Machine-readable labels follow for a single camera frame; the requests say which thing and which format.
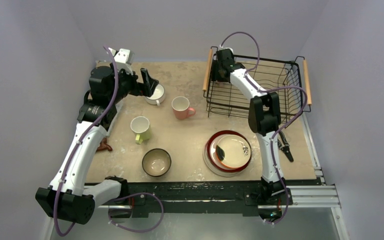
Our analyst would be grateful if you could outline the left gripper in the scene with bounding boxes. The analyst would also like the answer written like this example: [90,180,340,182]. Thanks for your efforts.
[108,63,158,104]

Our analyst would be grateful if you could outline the white handled cup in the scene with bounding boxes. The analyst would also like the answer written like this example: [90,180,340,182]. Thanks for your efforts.
[144,84,166,106]

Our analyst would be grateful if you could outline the salmon pink mug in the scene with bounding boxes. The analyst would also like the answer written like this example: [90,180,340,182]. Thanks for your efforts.
[171,96,196,120]

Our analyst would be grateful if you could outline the green faceted mug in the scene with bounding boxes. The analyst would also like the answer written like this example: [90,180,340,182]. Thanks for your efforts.
[130,116,152,145]

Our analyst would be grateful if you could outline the dark blue bowl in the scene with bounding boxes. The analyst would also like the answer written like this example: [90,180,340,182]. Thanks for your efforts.
[141,148,172,177]

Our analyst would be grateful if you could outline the cream painted plate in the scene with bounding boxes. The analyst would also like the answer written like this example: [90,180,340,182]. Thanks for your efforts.
[215,134,252,170]

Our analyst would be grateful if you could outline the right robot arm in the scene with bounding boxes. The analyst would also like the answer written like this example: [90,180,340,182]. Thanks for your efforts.
[208,49,287,204]

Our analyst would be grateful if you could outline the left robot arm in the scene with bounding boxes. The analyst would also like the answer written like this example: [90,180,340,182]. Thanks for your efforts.
[35,65,159,225]

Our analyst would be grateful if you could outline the brown faucet tap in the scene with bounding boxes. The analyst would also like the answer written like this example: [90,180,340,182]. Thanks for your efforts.
[96,137,113,152]

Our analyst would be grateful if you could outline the red rimmed plate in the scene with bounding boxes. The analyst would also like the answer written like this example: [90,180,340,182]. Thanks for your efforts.
[206,130,251,172]

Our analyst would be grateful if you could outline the large white bottom plate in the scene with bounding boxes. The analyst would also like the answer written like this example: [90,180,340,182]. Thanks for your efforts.
[202,145,251,177]

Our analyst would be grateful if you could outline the black pliers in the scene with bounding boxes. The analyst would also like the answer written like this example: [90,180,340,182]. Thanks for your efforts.
[277,131,294,163]

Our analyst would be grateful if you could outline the black wire dish rack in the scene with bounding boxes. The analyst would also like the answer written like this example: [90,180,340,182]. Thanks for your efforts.
[203,46,304,124]

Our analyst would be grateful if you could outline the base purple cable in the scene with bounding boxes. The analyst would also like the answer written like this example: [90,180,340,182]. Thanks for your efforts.
[107,192,165,234]

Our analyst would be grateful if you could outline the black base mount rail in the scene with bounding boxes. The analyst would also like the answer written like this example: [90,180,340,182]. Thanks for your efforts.
[100,180,294,220]

